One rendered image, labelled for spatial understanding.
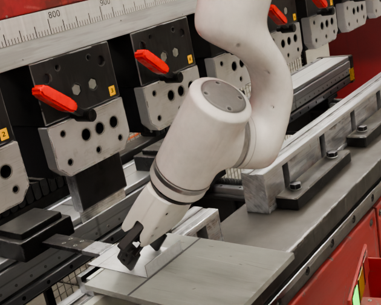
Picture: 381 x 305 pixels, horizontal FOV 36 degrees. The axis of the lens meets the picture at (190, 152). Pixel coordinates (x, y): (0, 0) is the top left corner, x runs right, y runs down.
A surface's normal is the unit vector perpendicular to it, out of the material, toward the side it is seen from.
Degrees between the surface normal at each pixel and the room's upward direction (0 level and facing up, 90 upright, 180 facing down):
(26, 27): 90
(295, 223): 0
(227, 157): 123
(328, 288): 90
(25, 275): 90
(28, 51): 90
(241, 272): 0
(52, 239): 0
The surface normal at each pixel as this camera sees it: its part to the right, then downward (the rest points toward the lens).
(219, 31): -0.33, 0.54
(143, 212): -0.51, 0.31
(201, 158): 0.00, 0.67
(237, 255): -0.18, -0.94
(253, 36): 0.38, 0.40
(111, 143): 0.79, 0.04
